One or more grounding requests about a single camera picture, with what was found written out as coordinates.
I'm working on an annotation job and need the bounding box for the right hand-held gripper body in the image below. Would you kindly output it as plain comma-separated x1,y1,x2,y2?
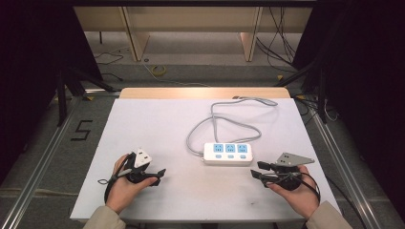
269,152,316,192

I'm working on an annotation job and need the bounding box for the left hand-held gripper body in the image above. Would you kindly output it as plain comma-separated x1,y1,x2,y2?
123,147,160,185

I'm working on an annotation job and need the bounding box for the person's left hand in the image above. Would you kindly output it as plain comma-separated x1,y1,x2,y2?
105,154,160,215

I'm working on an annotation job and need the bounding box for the person's right hand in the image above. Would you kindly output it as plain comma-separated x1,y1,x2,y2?
266,165,321,220

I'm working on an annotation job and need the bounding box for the white power strip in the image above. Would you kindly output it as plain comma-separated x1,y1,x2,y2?
202,141,254,167

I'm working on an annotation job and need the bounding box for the white board table cover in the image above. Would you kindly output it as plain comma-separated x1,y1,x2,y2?
70,97,341,223

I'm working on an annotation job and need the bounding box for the wooden table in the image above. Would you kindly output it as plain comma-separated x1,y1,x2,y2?
118,87,291,100

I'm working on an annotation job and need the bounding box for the black metal stand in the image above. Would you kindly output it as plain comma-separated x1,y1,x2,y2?
55,67,117,128
274,58,330,125

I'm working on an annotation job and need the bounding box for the yellow tape roll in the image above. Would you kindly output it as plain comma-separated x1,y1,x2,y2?
150,64,167,77

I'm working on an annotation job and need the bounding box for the dark curtain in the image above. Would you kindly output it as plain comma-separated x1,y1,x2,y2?
291,0,405,220
0,0,103,184

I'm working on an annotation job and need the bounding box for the light wooden bench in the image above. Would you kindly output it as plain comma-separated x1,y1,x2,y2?
73,5,313,63

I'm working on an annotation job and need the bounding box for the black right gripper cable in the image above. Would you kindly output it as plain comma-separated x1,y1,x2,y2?
297,171,367,229

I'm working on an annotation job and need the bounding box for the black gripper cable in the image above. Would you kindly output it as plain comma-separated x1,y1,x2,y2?
297,171,367,229
97,152,137,204

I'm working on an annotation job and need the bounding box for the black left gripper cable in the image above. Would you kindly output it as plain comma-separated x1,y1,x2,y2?
97,152,137,204

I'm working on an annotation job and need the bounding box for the metal floor rail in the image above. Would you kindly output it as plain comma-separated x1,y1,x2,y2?
0,94,84,229
309,109,385,229

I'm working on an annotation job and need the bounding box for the grey power strip cable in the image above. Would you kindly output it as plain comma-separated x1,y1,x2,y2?
185,96,279,157

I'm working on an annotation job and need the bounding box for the white floor cable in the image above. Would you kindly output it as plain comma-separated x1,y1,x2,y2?
142,62,209,88

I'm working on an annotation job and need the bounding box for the black cable bundle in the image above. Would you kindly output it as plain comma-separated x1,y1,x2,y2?
255,6,299,73

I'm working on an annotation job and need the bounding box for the thin black floor cable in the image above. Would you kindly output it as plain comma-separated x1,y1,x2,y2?
93,50,125,82

